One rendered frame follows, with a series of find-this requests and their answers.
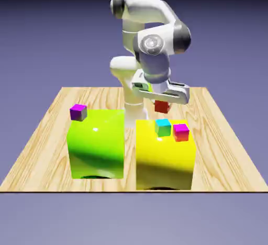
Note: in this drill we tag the small purple cube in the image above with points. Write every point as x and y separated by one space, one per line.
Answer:
76 112

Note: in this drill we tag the large lime green box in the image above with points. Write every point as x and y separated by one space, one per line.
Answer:
96 144

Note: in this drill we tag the small magenta cube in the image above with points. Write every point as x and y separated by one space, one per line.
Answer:
181 132

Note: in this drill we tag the small red cube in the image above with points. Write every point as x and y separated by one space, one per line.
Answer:
161 106

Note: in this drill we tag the large yellow box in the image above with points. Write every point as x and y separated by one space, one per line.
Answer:
164 157

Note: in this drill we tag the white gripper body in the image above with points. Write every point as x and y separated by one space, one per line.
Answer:
180 96

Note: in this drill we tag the small cyan cube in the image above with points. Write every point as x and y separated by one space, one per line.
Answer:
162 127

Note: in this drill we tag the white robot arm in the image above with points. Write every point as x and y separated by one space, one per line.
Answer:
146 14

